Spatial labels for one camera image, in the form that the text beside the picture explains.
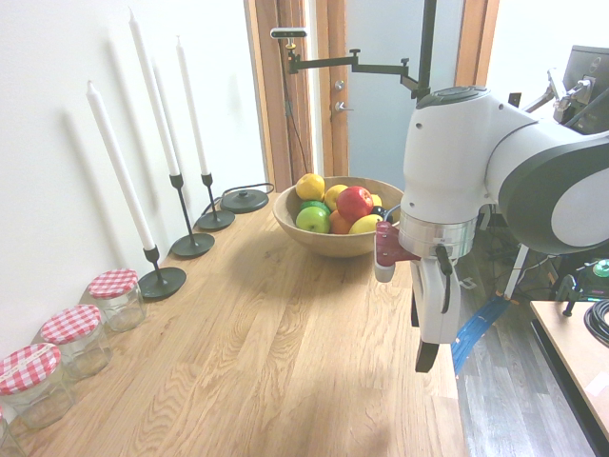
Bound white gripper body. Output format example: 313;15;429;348
409;256;462;345

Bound red apple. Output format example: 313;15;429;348
335;186;375;224

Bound green apple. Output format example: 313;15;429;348
295;207;331;234

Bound blue tape strip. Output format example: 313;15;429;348
449;292;513;377

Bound white stand leg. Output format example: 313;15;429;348
502;245;530;304

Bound wooden fruit bowl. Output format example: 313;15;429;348
271;175;405;259

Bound small orange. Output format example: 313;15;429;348
327;209;356;235

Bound black table clamp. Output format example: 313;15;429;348
556;273;591;318

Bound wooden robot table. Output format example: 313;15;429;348
529;298;609;457

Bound round yellow-orange citrus fruit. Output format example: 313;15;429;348
295;173;326;202

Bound green topped black device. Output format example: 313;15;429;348
587;259;609;287

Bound frosted glass door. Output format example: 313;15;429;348
316;0;501;191

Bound black round flat base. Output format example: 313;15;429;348
221;189;269;214

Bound tall black candle holder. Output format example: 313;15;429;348
194;172;237;233

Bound medium black candle holder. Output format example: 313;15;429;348
169;173;215;260

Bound short black candle holder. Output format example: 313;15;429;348
137;245;187;302

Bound black computer monitor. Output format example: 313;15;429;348
560;45;609;137

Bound glass jar checkered lid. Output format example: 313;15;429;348
88;268;147;333
40;304;114;381
0;342;76;431

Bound medium white taper candle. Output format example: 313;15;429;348
175;35;210;176

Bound short white taper candle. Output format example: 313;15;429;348
85;79;157;252

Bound tallest white taper candle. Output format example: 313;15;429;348
128;7;182;177

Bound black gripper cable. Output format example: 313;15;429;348
436;245;453;314

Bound red mounted wrist camera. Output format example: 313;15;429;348
372;219;422;284

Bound coiled black cables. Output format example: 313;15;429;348
583;298;609;348

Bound black base power cable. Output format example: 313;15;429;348
202;182;276;215

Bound wooden door frame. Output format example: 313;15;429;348
244;0;318;191

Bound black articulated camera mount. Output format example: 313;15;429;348
284;0;440;102

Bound black camera cable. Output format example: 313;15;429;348
284;70;318;178

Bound grey stereo camera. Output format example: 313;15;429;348
269;27;309;41

